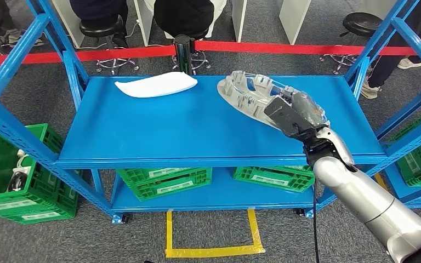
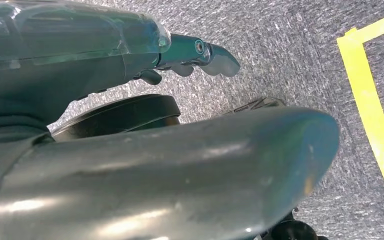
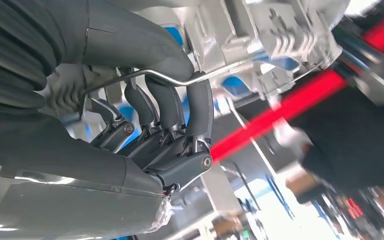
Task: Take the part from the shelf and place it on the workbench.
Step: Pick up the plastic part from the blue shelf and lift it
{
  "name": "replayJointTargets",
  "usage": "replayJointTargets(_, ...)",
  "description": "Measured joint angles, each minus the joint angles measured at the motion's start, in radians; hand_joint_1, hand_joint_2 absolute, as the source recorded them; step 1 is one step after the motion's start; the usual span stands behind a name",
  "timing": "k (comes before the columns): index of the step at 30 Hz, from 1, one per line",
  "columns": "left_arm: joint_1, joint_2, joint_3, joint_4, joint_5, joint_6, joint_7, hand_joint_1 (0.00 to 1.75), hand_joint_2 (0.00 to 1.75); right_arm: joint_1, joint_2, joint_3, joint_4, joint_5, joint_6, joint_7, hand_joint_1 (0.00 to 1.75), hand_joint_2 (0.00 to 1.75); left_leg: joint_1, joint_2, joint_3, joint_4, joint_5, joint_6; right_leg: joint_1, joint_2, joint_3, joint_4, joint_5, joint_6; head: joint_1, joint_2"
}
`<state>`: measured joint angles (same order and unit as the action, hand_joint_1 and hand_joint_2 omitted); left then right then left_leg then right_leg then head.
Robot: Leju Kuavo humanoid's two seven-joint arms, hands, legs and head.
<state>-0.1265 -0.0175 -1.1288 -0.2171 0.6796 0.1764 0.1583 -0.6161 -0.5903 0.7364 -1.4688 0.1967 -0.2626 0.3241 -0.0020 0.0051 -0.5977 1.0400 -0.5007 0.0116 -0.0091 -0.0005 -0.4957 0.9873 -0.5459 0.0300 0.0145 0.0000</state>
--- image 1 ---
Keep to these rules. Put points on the black caster wheel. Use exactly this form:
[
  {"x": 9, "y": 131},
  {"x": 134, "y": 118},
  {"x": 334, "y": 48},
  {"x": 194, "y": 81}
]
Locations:
[
  {"x": 126, "y": 219},
  {"x": 300, "y": 212}
]

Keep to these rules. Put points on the yellow floor tape square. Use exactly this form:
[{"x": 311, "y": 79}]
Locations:
[
  {"x": 380, "y": 181},
  {"x": 214, "y": 251}
]

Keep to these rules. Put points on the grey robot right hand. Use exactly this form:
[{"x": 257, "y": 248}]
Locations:
[{"x": 290, "y": 116}]

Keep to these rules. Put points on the white curved plastic part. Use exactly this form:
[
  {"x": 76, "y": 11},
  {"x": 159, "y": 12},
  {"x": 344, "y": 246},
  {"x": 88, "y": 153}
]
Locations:
[{"x": 156, "y": 85}]

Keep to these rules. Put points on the open green plastic crate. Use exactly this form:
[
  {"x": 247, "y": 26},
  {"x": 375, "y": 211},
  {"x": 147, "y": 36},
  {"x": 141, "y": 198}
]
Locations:
[{"x": 45, "y": 139}]

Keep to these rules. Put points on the blue metal shelf rack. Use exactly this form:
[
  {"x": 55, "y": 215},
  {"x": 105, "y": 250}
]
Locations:
[
  {"x": 159, "y": 123},
  {"x": 419, "y": 199}
]

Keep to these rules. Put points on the black barrier post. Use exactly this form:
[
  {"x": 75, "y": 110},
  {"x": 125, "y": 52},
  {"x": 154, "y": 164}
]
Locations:
[{"x": 184, "y": 54}]

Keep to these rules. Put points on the silver wheel cover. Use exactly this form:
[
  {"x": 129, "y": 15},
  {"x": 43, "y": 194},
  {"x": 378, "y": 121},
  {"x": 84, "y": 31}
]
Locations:
[{"x": 232, "y": 92}]

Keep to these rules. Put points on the red barrier tape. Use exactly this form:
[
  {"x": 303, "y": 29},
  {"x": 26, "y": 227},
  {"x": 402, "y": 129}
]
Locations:
[{"x": 268, "y": 47}]

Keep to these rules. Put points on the black round stool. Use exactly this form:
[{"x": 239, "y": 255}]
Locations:
[
  {"x": 101, "y": 27},
  {"x": 197, "y": 61},
  {"x": 361, "y": 22}
]

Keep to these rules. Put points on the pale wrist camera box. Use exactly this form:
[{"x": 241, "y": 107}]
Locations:
[{"x": 335, "y": 143}]

